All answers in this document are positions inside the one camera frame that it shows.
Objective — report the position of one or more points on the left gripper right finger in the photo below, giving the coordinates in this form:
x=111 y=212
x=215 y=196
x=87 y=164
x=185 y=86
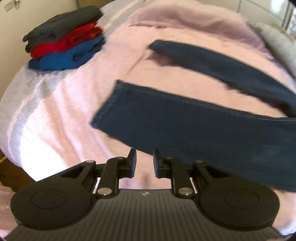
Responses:
x=176 y=171

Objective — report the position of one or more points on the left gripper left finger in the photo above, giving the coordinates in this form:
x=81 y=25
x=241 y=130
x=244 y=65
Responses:
x=112 y=171

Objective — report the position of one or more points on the dark blue denim jeans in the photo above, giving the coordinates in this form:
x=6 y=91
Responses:
x=257 y=147

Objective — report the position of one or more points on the pink grey bedspread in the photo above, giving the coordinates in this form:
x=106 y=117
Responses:
x=46 y=115

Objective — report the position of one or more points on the blue folded garment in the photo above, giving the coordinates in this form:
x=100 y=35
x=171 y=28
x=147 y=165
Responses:
x=69 y=59

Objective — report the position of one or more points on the red folded garment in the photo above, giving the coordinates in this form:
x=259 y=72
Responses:
x=78 y=35

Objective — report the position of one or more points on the lilac blanket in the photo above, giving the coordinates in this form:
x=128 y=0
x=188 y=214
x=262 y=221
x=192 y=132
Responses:
x=215 y=20

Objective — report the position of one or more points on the dark grey folded garment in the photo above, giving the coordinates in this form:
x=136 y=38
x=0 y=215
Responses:
x=57 y=27

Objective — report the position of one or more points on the grey checked cushion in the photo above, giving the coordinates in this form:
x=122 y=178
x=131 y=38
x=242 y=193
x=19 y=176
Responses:
x=279 y=43

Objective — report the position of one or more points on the cream wardrobe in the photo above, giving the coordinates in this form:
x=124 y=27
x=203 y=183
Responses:
x=279 y=13

